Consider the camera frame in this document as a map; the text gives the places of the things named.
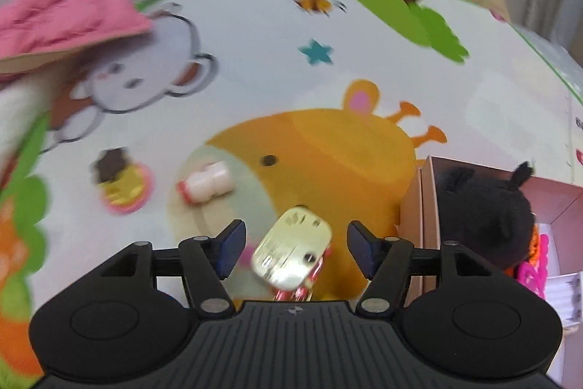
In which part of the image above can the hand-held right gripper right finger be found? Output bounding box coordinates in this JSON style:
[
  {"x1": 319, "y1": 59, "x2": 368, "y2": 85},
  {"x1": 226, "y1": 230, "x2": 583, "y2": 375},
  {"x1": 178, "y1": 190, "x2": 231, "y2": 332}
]
[{"x1": 346, "y1": 221, "x2": 495, "y2": 319}]

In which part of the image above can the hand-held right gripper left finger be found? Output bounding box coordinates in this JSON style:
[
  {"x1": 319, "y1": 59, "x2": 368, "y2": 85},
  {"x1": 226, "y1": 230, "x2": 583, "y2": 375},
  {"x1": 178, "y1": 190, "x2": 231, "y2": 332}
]
[{"x1": 93, "y1": 219, "x2": 249, "y2": 319}]

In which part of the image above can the shiny pale gold toy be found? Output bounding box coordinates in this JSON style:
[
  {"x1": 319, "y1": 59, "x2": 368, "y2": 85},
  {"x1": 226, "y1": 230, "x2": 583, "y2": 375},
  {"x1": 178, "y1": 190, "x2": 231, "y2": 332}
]
[{"x1": 251, "y1": 207, "x2": 332, "y2": 303}]

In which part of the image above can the small white bottle red cap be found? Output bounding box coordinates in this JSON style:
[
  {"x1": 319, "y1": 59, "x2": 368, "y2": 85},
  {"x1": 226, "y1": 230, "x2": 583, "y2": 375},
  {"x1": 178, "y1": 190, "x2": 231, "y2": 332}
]
[{"x1": 177, "y1": 161, "x2": 234, "y2": 205}]

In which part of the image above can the pink cardboard box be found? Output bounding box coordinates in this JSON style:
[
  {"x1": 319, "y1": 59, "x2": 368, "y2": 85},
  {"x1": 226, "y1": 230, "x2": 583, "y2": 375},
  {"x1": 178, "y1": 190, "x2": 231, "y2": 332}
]
[{"x1": 398, "y1": 156, "x2": 583, "y2": 389}]

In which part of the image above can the black plush toy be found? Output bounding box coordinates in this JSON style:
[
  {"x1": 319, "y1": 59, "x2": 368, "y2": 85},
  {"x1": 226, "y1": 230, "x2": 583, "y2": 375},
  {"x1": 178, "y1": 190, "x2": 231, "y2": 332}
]
[{"x1": 435, "y1": 161, "x2": 536, "y2": 271}]

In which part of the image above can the yellow toy with brown top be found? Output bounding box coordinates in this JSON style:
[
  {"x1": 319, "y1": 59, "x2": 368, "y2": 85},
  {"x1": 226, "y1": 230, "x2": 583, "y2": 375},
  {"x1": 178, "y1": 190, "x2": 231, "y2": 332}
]
[{"x1": 93, "y1": 147, "x2": 153, "y2": 214}]

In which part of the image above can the printed cartoon play mat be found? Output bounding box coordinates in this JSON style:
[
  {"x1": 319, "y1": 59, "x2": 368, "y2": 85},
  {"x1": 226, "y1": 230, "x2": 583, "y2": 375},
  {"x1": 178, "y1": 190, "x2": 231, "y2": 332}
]
[{"x1": 0, "y1": 0, "x2": 583, "y2": 389}]

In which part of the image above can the white fleece blanket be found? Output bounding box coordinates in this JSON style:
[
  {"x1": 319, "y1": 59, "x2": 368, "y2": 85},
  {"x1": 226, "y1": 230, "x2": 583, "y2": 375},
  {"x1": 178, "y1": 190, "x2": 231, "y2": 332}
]
[{"x1": 0, "y1": 72, "x2": 51, "y2": 189}]

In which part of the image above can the pink padded jacket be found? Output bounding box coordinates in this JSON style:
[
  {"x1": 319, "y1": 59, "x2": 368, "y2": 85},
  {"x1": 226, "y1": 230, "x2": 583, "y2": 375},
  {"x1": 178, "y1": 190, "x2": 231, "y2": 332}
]
[{"x1": 0, "y1": 0, "x2": 153, "y2": 75}]

